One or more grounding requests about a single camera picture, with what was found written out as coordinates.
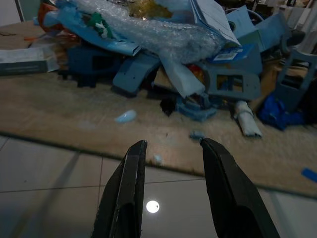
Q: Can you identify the grey-blue foam ladder frame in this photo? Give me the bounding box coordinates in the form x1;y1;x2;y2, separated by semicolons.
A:
274;49;317;113

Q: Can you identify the blue foam frame with window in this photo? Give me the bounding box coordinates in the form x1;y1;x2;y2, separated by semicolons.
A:
202;66;263;100

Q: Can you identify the blue foam panel with holes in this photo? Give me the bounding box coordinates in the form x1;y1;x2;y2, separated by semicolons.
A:
112;53;162;94

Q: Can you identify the beige rug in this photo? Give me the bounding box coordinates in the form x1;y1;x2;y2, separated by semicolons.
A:
0;19;317;197

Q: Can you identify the blue foam base piece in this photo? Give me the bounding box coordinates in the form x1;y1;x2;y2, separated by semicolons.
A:
176;95;218;122

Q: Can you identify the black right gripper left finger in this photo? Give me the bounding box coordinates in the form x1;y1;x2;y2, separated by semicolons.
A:
91;139;149;238

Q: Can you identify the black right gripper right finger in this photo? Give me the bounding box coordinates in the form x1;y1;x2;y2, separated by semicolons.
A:
199;137;281;238

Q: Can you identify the dark blue foam block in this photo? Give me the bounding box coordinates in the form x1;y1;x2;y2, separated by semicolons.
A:
66;45;122;88

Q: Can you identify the small blue foam scrap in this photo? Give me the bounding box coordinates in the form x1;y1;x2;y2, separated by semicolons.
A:
190;129;205;140

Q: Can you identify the grey-green flat box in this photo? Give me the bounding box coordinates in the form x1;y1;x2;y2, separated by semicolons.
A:
0;47;60;76

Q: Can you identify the white rolled paper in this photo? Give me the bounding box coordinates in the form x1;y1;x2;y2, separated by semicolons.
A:
233;100;263;138

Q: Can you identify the blue box with label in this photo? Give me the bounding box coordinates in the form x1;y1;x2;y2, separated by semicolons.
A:
206;44;264;73

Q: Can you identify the blue paper sheets stack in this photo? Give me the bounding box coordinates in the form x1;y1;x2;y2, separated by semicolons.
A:
190;0;243;47

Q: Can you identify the dark blue plastic bag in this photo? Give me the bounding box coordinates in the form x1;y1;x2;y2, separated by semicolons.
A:
257;93;306;131

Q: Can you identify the black scrap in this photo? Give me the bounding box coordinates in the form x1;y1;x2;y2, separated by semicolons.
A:
159;98;176;117

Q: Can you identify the pale blue long foam sheet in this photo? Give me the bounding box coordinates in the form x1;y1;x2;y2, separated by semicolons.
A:
158;53;207;99

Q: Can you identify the blue tape strip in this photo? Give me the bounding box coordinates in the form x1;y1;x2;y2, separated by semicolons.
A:
301;168;317;180

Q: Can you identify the clear bubble wrap sheet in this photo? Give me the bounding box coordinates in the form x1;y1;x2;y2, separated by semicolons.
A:
93;4;224;63

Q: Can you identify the blue foam box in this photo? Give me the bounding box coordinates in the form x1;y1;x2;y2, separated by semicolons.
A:
226;5;266;53

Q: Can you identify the pale blue foam scrap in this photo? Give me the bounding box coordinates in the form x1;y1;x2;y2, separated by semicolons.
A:
114;109;138;124

